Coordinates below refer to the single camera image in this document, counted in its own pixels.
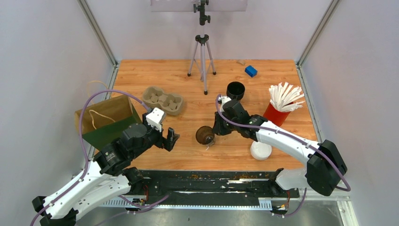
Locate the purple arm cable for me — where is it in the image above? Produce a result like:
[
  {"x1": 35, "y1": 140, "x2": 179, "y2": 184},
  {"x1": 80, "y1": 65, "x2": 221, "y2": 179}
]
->
[
  {"x1": 215, "y1": 94, "x2": 351, "y2": 218},
  {"x1": 29, "y1": 89, "x2": 170, "y2": 226}
]

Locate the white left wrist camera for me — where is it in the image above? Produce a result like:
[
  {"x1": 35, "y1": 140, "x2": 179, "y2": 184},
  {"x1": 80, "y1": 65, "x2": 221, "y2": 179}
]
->
[{"x1": 145, "y1": 107, "x2": 167, "y2": 132}]

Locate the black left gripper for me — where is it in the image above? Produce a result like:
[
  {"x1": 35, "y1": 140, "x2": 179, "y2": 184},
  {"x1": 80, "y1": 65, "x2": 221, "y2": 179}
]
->
[{"x1": 131, "y1": 113, "x2": 181, "y2": 159}]

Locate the blue small block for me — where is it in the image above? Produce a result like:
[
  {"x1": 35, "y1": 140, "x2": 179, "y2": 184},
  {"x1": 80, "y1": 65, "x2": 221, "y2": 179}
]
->
[{"x1": 245, "y1": 65, "x2": 258, "y2": 78}]

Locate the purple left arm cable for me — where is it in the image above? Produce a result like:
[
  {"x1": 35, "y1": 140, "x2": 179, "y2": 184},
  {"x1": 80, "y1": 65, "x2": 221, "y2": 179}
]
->
[{"x1": 29, "y1": 89, "x2": 170, "y2": 226}]

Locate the grey pulp cup carrier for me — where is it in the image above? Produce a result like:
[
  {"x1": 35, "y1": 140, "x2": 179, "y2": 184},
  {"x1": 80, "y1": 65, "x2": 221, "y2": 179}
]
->
[{"x1": 142, "y1": 86, "x2": 184, "y2": 116}]

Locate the black paper cup stack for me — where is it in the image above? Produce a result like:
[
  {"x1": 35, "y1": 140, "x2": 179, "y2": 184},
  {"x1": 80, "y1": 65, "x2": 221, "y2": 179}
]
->
[{"x1": 226, "y1": 81, "x2": 245, "y2": 101}]

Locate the white plastic lid stack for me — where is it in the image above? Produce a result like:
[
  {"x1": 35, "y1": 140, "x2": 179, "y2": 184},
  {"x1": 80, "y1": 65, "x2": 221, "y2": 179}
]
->
[{"x1": 250, "y1": 141, "x2": 272, "y2": 161}]

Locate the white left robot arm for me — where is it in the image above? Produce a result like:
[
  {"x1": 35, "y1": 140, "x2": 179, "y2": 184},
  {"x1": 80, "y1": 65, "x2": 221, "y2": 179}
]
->
[{"x1": 32, "y1": 108, "x2": 179, "y2": 226}]

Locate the green paper bag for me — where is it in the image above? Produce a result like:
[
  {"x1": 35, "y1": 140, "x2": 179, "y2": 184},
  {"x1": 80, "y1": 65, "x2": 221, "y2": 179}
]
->
[{"x1": 74, "y1": 95, "x2": 142, "y2": 150}]

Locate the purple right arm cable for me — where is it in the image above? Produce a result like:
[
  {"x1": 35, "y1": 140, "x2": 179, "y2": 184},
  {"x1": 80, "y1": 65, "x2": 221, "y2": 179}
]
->
[{"x1": 215, "y1": 94, "x2": 351, "y2": 218}]

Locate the white wrapped straws bundle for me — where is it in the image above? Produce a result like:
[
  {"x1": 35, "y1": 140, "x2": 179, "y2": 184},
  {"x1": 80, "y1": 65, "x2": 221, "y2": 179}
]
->
[{"x1": 269, "y1": 82, "x2": 305, "y2": 113}]

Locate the red straw holder cup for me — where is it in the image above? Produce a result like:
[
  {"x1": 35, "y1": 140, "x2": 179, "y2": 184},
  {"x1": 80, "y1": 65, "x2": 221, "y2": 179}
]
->
[{"x1": 263, "y1": 103, "x2": 291, "y2": 127}]

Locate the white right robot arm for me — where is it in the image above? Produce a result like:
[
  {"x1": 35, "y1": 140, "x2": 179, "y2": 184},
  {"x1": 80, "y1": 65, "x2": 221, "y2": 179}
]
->
[{"x1": 213, "y1": 95, "x2": 351, "y2": 197}]

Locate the brown coffee cup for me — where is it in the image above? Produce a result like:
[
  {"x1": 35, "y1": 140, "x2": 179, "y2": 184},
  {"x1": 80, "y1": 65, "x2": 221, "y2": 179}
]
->
[{"x1": 195, "y1": 126, "x2": 215, "y2": 146}]

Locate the grey camera tripod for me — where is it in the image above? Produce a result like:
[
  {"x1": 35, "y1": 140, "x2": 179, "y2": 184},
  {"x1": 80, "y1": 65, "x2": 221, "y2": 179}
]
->
[{"x1": 187, "y1": 0, "x2": 217, "y2": 95}]

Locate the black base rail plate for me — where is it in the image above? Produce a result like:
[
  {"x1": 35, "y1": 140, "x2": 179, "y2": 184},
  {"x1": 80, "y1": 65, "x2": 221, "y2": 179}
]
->
[{"x1": 124, "y1": 170, "x2": 301, "y2": 209}]

